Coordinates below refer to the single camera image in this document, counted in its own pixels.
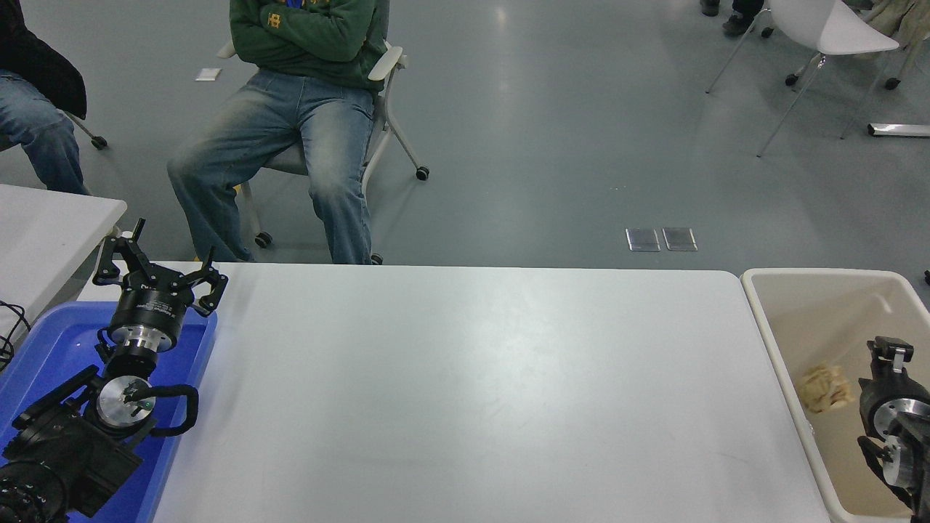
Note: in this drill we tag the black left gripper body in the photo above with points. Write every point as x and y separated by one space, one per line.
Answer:
150 307

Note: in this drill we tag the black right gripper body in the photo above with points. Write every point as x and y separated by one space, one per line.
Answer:
890 396

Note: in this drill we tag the tan paper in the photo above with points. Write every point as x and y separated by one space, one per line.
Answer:
825 388

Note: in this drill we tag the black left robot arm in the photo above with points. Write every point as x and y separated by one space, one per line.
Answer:
65 450

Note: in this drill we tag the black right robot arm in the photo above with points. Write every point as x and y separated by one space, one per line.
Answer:
908 457

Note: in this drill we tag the large pale plastic bin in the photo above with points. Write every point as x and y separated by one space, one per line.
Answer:
821 319

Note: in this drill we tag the white side table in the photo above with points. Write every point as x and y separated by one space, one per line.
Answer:
43 232

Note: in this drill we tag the blue plastic tray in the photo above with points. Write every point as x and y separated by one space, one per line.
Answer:
51 341

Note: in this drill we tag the grey rolling chair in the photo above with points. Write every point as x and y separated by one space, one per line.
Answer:
96 141

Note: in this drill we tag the person at picture edge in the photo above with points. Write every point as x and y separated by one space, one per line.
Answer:
36 138

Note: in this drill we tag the silver metal bar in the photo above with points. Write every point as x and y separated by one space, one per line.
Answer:
901 129

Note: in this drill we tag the silver floor plate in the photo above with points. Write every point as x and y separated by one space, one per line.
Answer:
679 238
643 240

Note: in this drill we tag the seated person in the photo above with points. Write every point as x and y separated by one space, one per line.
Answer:
312 36

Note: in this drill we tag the grey office chair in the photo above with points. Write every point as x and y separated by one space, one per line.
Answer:
383 64

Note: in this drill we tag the white plastic chair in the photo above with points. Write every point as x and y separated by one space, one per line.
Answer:
835 25

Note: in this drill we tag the beige cloth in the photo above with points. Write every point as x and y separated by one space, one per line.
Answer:
904 18

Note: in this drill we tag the standing person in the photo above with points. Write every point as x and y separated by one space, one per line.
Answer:
737 24

